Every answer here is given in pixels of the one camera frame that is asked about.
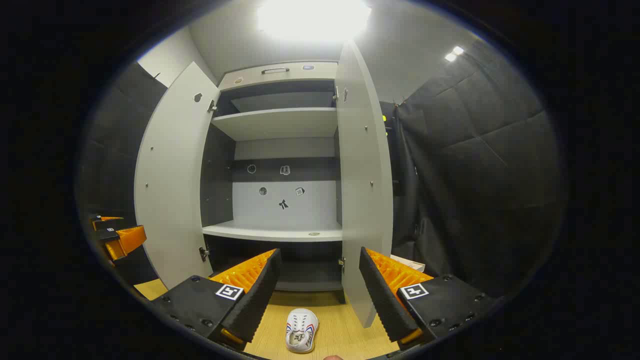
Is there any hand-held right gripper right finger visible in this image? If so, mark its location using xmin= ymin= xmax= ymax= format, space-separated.
xmin=358 ymin=246 xmax=503 ymax=351

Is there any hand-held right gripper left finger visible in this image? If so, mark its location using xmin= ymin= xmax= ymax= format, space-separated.
xmin=150 ymin=248 xmax=282 ymax=351

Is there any white shoe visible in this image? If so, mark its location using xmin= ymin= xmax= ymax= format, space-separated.
xmin=285 ymin=308 xmax=320 ymax=354

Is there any grey cabinet door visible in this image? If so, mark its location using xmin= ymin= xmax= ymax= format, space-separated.
xmin=134 ymin=61 xmax=221 ymax=290
xmin=334 ymin=41 xmax=395 ymax=329

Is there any grey shoe cabinet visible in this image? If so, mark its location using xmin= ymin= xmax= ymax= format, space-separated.
xmin=200 ymin=61 xmax=346 ymax=305

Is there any grey cabinet drawer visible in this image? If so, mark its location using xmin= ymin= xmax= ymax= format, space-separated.
xmin=218 ymin=61 xmax=339 ymax=92

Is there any white cardboard box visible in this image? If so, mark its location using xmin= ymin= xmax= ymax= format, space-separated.
xmin=390 ymin=254 xmax=426 ymax=273

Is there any black backdrop cloth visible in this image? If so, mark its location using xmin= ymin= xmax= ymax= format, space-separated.
xmin=80 ymin=62 xmax=168 ymax=286
xmin=380 ymin=40 xmax=566 ymax=298

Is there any large ceiling light panel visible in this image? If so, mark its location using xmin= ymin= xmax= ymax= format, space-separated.
xmin=256 ymin=0 xmax=372 ymax=43

